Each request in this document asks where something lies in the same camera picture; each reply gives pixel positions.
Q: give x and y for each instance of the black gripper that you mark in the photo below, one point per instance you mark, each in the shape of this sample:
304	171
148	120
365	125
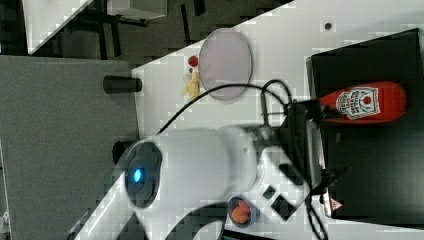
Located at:
301	138

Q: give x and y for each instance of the red ketchup bottle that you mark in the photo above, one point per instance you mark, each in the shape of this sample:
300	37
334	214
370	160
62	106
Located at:
374	103

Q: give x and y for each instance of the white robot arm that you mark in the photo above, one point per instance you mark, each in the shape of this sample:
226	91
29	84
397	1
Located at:
189	184

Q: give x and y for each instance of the grey bowl with fruit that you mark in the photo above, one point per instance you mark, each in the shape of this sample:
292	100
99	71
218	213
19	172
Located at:
233	203

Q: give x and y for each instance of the red toy fruit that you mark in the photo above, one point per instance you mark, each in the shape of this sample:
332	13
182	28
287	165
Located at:
244	206

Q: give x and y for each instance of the orange toy fruit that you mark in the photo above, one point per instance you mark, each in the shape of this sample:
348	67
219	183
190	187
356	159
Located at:
239	216

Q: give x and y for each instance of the grey round plate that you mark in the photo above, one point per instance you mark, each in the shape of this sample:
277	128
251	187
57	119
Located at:
225	58

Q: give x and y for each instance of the small red ball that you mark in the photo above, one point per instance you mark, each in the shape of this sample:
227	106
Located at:
193	61

